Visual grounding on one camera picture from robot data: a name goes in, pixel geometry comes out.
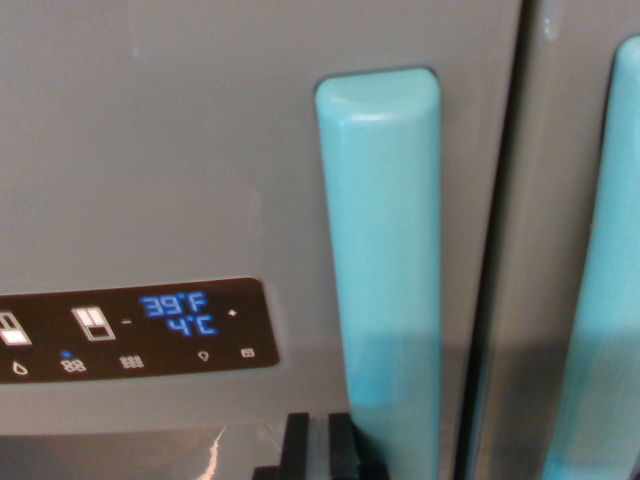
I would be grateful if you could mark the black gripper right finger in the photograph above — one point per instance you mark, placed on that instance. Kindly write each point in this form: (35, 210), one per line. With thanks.
(341, 445)

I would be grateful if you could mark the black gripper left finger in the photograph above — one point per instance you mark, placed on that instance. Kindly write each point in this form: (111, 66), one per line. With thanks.
(296, 445)

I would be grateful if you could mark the grey fridge door with display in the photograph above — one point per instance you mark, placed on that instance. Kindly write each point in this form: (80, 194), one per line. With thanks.
(175, 150)

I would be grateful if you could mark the plain grey fridge door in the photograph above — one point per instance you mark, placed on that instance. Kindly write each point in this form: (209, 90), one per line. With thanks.
(555, 150)

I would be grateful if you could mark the black temperature display panel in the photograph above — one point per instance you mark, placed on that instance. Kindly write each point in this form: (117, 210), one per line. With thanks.
(150, 325)

